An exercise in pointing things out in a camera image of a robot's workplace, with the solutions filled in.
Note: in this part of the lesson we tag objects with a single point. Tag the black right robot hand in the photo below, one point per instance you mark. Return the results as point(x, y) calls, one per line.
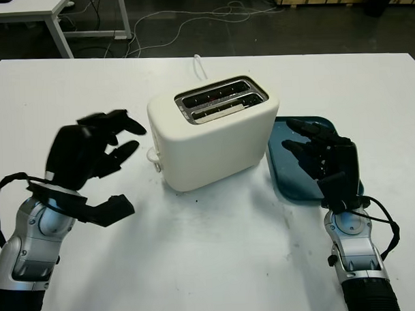
point(347, 157)

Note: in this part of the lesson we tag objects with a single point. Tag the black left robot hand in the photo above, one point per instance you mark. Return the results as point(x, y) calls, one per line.
point(71, 157)

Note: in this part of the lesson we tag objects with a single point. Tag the white toaster lever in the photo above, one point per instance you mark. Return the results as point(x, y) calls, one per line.
point(152, 155)

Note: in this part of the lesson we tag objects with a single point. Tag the slice of white bread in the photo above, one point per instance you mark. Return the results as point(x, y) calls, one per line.
point(219, 114)

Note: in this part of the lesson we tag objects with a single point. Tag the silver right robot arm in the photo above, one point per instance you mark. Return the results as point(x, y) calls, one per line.
point(357, 249)

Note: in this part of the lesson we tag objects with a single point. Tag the dark blue plastic tray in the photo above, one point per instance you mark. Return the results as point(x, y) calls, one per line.
point(283, 173)

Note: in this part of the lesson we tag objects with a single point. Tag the silver toaster knob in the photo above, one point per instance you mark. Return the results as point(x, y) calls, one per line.
point(158, 166)

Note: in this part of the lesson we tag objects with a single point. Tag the white two-slot toaster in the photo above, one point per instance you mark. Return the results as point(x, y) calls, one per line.
point(210, 152)

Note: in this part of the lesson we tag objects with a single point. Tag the white office desk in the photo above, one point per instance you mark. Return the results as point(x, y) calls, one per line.
point(18, 8)

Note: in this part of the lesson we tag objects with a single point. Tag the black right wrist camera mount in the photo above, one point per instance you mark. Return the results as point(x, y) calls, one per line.
point(338, 192)

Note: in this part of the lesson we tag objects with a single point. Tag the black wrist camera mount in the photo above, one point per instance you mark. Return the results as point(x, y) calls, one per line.
point(110, 208)
point(338, 192)

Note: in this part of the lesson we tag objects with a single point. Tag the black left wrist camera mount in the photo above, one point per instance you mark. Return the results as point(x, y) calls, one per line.
point(110, 208)

